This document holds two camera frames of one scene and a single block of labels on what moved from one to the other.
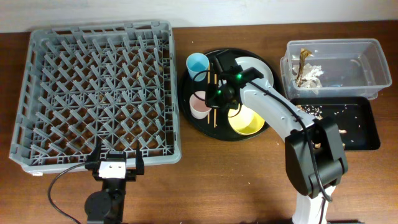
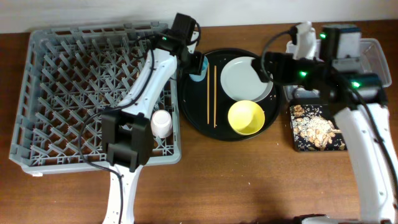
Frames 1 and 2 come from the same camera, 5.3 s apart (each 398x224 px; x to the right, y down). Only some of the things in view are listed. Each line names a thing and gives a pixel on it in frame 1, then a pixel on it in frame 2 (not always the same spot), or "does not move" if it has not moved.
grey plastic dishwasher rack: x=115 y=83 does not move
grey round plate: x=250 y=91 does not move
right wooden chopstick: x=215 y=109 does not move
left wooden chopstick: x=208 y=83 does not move
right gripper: x=211 y=101 -> x=288 y=65
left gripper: x=130 y=174 -> x=198 y=65
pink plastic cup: x=199 y=107 -> x=161 y=124
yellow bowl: x=244 y=121 does not move
